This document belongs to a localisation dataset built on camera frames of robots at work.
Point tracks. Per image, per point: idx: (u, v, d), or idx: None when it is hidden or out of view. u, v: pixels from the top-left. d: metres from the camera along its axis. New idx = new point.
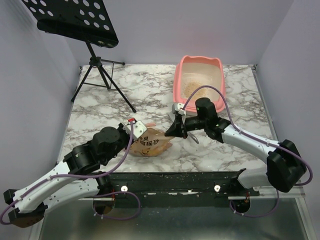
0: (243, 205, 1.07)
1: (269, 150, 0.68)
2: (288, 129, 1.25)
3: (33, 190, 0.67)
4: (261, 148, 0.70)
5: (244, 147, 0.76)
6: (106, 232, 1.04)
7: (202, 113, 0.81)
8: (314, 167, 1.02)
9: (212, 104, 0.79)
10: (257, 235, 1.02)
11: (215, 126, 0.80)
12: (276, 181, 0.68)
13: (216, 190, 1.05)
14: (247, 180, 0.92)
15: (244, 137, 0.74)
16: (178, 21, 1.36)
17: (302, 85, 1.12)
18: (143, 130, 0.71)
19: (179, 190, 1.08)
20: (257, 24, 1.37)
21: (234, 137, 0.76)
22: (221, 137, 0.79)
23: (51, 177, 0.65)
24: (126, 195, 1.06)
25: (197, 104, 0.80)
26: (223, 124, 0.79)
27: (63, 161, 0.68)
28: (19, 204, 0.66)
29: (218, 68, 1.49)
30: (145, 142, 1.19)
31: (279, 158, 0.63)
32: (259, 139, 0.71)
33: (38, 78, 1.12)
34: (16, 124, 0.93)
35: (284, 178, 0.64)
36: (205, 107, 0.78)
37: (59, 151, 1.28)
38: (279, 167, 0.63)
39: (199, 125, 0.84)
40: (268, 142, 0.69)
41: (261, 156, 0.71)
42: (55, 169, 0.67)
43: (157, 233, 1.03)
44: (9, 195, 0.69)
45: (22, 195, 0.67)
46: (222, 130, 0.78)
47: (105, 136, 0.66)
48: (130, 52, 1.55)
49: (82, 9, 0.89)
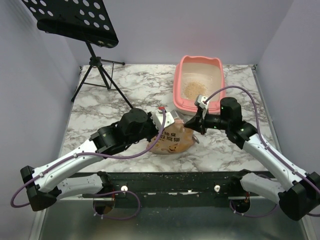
0: (243, 204, 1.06)
1: (294, 179, 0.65)
2: (288, 129, 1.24)
3: (57, 166, 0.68)
4: (286, 174, 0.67)
5: (264, 163, 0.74)
6: (106, 232, 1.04)
7: (226, 114, 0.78)
8: (314, 167, 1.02)
9: (238, 106, 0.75)
10: (257, 235, 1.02)
11: (238, 129, 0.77)
12: (288, 208, 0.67)
13: (216, 190, 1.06)
14: (251, 186, 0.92)
15: (269, 154, 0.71)
16: (178, 21, 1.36)
17: (302, 85, 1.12)
18: (171, 121, 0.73)
19: (179, 190, 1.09)
20: (257, 24, 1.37)
21: (257, 151, 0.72)
22: (242, 142, 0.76)
23: (78, 154, 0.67)
24: (125, 195, 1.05)
25: (223, 103, 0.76)
26: (247, 129, 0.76)
27: (89, 140, 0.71)
28: (40, 181, 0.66)
29: (218, 68, 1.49)
30: (172, 138, 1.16)
31: (303, 190, 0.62)
32: (285, 163, 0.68)
33: (37, 78, 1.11)
34: (16, 124, 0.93)
35: (299, 209, 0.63)
36: (231, 107, 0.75)
37: (59, 151, 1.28)
38: (299, 199, 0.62)
39: (219, 125, 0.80)
40: (295, 170, 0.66)
41: (281, 179, 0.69)
42: (80, 148, 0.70)
43: (157, 233, 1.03)
44: (26, 173, 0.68)
45: (45, 172, 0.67)
46: (247, 138, 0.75)
47: (135, 116, 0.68)
48: (130, 52, 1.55)
49: (82, 9, 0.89)
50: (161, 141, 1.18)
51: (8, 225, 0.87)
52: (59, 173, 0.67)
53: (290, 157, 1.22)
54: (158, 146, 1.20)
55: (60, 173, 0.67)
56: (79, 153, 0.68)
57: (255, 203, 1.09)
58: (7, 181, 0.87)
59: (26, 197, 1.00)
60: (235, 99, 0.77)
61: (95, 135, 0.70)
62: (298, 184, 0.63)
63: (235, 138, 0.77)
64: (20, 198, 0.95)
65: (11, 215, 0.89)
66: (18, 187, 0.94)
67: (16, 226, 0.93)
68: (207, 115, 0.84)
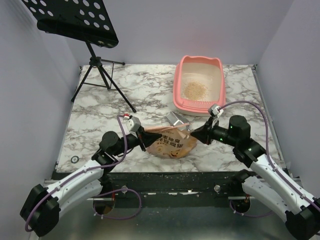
0: (243, 205, 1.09)
1: (302, 204, 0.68)
2: (289, 129, 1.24)
3: (69, 181, 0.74)
4: (294, 198, 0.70)
5: (272, 185, 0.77)
6: (107, 232, 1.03)
7: (235, 132, 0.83)
8: (315, 168, 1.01)
9: (247, 126, 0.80)
10: (257, 235, 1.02)
11: (245, 148, 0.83)
12: (295, 228, 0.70)
13: (216, 190, 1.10)
14: (253, 191, 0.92)
15: (277, 176, 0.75)
16: (178, 21, 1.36)
17: (302, 85, 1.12)
18: (133, 123, 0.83)
19: (179, 190, 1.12)
20: (258, 24, 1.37)
21: (266, 172, 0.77)
22: (249, 162, 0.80)
23: (87, 169, 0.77)
24: (126, 195, 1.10)
25: (232, 123, 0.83)
26: (254, 148, 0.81)
27: (91, 160, 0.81)
28: (57, 194, 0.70)
29: (218, 68, 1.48)
30: (176, 144, 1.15)
31: (310, 215, 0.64)
32: (293, 187, 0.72)
33: (37, 77, 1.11)
34: (16, 123, 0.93)
35: (305, 231, 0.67)
36: (240, 128, 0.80)
37: (59, 151, 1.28)
38: (307, 223, 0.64)
39: (226, 138, 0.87)
40: (303, 195, 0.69)
41: (289, 203, 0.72)
42: (85, 166, 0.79)
43: (157, 233, 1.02)
44: (38, 191, 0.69)
45: (61, 185, 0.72)
46: (255, 159, 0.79)
47: (108, 141, 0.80)
48: (130, 52, 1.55)
49: (82, 9, 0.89)
50: (164, 145, 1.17)
51: (7, 226, 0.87)
52: (74, 186, 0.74)
53: (290, 157, 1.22)
54: (159, 150, 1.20)
55: (74, 186, 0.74)
56: (87, 168, 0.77)
57: (255, 204, 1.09)
58: (8, 182, 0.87)
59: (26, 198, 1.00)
60: (244, 119, 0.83)
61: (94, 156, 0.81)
62: (306, 209, 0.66)
63: (242, 156, 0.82)
64: (20, 199, 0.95)
65: (12, 215, 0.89)
66: (19, 187, 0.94)
67: (16, 227, 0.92)
68: (216, 127, 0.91)
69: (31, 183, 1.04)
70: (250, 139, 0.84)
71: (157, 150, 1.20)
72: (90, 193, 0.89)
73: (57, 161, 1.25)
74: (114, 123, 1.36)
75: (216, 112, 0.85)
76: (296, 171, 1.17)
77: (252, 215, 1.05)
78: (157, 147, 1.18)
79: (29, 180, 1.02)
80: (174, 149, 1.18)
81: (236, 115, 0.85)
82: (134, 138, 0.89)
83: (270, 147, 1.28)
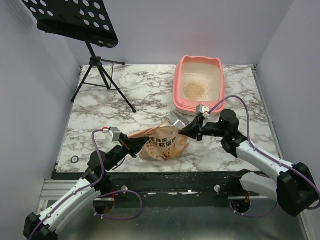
0: (243, 205, 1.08)
1: (281, 170, 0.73)
2: (289, 129, 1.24)
3: (59, 205, 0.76)
4: (273, 167, 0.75)
5: (256, 164, 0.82)
6: (107, 232, 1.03)
7: (224, 125, 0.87)
8: (315, 168, 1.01)
9: (237, 121, 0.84)
10: (257, 235, 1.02)
11: (231, 139, 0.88)
12: (286, 204, 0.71)
13: (216, 190, 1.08)
14: (250, 184, 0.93)
15: (257, 154, 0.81)
16: (178, 21, 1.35)
17: (302, 85, 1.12)
18: (112, 135, 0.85)
19: (179, 190, 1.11)
20: (258, 23, 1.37)
21: (248, 153, 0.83)
22: (235, 151, 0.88)
23: (77, 190, 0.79)
24: (125, 194, 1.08)
25: (223, 117, 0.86)
26: (239, 139, 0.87)
27: (82, 178, 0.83)
28: (48, 221, 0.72)
29: (218, 68, 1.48)
30: (164, 143, 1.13)
31: (289, 179, 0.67)
32: (272, 158, 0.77)
33: (37, 78, 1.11)
34: (16, 123, 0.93)
35: (293, 201, 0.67)
36: (229, 122, 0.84)
37: (59, 151, 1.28)
38: (288, 188, 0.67)
39: (216, 132, 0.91)
40: (281, 162, 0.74)
41: (272, 175, 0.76)
42: (76, 186, 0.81)
43: (157, 233, 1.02)
44: (31, 219, 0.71)
45: (51, 212, 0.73)
46: (237, 144, 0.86)
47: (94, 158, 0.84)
48: (130, 52, 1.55)
49: (82, 9, 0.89)
50: (156, 147, 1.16)
51: (8, 226, 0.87)
52: (64, 210, 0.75)
53: (290, 157, 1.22)
54: (152, 153, 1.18)
55: (65, 210, 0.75)
56: (77, 190, 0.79)
57: (255, 204, 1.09)
58: (8, 181, 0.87)
59: (26, 198, 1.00)
60: (235, 114, 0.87)
61: (86, 173, 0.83)
62: (285, 173, 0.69)
63: (228, 147, 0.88)
64: (20, 199, 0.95)
65: (11, 215, 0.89)
66: (19, 187, 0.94)
67: (16, 227, 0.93)
68: (207, 124, 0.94)
69: (31, 183, 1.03)
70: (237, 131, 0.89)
71: (149, 153, 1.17)
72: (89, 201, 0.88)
73: (57, 161, 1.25)
74: (113, 123, 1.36)
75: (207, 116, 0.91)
76: None
77: (252, 215, 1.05)
78: (148, 151, 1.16)
79: (29, 180, 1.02)
80: (166, 149, 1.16)
81: (227, 109, 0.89)
82: (120, 149, 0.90)
83: (270, 147, 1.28)
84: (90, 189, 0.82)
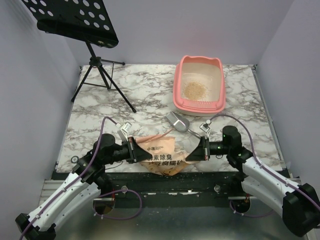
0: (243, 205, 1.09)
1: (287, 191, 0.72)
2: (289, 129, 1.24)
3: (49, 205, 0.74)
4: (280, 187, 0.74)
5: (262, 181, 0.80)
6: (107, 232, 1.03)
7: (227, 141, 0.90)
8: (316, 168, 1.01)
9: (238, 135, 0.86)
10: (257, 235, 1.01)
11: (237, 155, 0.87)
12: (291, 223, 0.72)
13: (216, 190, 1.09)
14: (251, 189, 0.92)
15: (264, 171, 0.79)
16: (178, 21, 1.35)
17: (302, 85, 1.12)
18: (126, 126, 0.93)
19: (179, 190, 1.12)
20: (258, 23, 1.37)
21: (254, 170, 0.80)
22: (242, 166, 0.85)
23: (66, 187, 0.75)
24: (125, 195, 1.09)
25: (224, 131, 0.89)
26: (245, 154, 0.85)
27: (72, 173, 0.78)
28: (38, 222, 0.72)
29: (218, 68, 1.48)
30: (168, 163, 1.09)
31: (296, 200, 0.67)
32: (278, 178, 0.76)
33: (37, 78, 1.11)
34: (15, 123, 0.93)
35: (300, 222, 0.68)
36: (231, 136, 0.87)
37: (59, 151, 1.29)
38: (295, 209, 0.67)
39: (222, 148, 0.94)
40: (287, 182, 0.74)
41: (278, 194, 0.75)
42: (66, 182, 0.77)
43: (157, 233, 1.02)
44: (21, 220, 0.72)
45: (40, 213, 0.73)
46: (244, 160, 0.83)
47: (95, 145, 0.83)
48: (130, 52, 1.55)
49: (82, 9, 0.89)
50: (157, 166, 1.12)
51: (7, 225, 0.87)
52: (54, 210, 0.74)
53: (290, 157, 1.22)
54: (152, 170, 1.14)
55: (54, 210, 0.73)
56: (66, 187, 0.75)
57: (256, 204, 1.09)
58: (8, 181, 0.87)
59: (25, 198, 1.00)
60: (236, 129, 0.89)
61: (76, 167, 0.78)
62: (292, 195, 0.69)
63: (235, 163, 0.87)
64: (20, 199, 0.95)
65: (11, 215, 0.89)
66: (19, 187, 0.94)
67: (15, 227, 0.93)
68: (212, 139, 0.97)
69: (31, 183, 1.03)
70: (241, 146, 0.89)
71: (149, 169, 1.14)
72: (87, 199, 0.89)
73: (57, 161, 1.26)
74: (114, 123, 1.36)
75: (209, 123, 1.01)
76: (296, 171, 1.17)
77: (252, 215, 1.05)
78: (148, 167, 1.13)
79: (29, 180, 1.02)
80: (168, 168, 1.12)
81: (228, 125, 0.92)
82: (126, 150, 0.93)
83: (270, 147, 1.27)
84: (80, 183, 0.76)
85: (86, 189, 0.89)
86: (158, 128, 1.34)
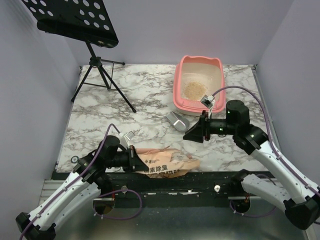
0: (243, 205, 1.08)
1: (306, 194, 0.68)
2: (289, 129, 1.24)
3: (49, 204, 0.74)
4: (298, 188, 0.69)
5: (275, 173, 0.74)
6: (107, 232, 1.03)
7: (234, 118, 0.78)
8: (315, 168, 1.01)
9: (246, 110, 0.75)
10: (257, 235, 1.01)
11: (246, 135, 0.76)
12: (294, 218, 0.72)
13: (216, 190, 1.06)
14: (250, 188, 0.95)
15: (281, 165, 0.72)
16: (178, 20, 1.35)
17: (303, 85, 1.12)
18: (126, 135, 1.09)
19: (179, 190, 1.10)
20: (258, 23, 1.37)
21: (269, 160, 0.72)
22: (253, 152, 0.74)
23: (67, 186, 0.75)
24: (125, 195, 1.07)
25: (229, 107, 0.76)
26: (255, 134, 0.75)
27: (73, 172, 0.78)
28: (39, 221, 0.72)
29: (218, 68, 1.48)
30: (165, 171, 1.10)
31: (315, 206, 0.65)
32: (299, 177, 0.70)
33: (37, 78, 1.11)
34: (15, 123, 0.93)
35: (307, 221, 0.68)
36: (238, 111, 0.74)
37: (59, 151, 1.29)
38: (310, 213, 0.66)
39: (226, 128, 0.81)
40: (308, 185, 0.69)
41: (292, 191, 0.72)
42: (67, 181, 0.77)
43: (157, 232, 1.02)
44: (22, 219, 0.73)
45: (40, 212, 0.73)
46: (258, 146, 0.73)
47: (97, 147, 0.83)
48: (130, 52, 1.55)
49: (82, 9, 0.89)
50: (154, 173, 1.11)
51: (7, 225, 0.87)
52: (54, 209, 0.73)
53: (290, 157, 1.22)
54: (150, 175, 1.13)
55: (54, 209, 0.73)
56: (67, 186, 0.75)
57: (256, 204, 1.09)
58: (8, 182, 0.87)
59: (26, 198, 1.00)
60: (242, 103, 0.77)
61: (77, 166, 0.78)
62: (311, 200, 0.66)
63: (244, 143, 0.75)
64: (20, 199, 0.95)
65: (11, 216, 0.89)
66: (19, 187, 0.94)
67: (16, 227, 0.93)
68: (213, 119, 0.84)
69: (31, 183, 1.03)
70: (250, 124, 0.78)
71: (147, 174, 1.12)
72: (87, 199, 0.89)
73: (57, 161, 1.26)
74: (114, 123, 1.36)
75: (211, 99, 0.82)
76: None
77: (251, 215, 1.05)
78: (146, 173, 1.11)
79: (29, 180, 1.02)
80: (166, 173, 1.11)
81: (233, 100, 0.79)
82: (127, 157, 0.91)
83: None
84: (81, 182, 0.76)
85: (86, 189, 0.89)
86: (158, 128, 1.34)
